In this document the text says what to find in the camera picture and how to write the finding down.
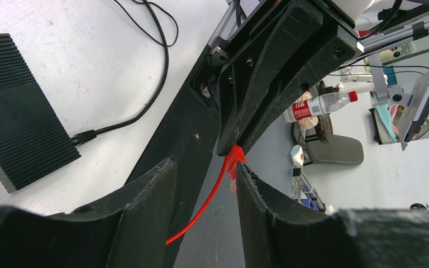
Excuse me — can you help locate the clear plastic water bottle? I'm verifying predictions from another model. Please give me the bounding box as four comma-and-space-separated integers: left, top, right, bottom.
283, 91, 358, 123

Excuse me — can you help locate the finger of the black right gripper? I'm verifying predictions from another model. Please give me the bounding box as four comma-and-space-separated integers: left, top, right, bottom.
217, 1, 324, 156
237, 26, 358, 153

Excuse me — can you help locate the red orange ethernet cable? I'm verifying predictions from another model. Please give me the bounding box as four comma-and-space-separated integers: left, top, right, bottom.
165, 145, 247, 246

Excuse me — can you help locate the black mounting base plate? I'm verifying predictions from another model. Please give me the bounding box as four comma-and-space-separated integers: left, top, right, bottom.
125, 37, 237, 268

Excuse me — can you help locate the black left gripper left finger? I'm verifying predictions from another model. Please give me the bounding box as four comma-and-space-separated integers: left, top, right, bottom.
0, 158, 177, 267

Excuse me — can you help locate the grey office chair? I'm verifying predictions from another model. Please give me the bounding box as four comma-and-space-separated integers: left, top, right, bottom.
290, 123, 364, 166

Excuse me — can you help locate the silver tablet on stand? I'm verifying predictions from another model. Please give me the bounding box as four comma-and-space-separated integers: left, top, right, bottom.
369, 71, 429, 150

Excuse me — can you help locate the small black labelled switch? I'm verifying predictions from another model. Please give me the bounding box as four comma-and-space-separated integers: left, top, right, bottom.
0, 33, 80, 193

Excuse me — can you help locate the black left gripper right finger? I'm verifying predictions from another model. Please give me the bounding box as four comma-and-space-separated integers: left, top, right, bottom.
236, 163, 429, 267

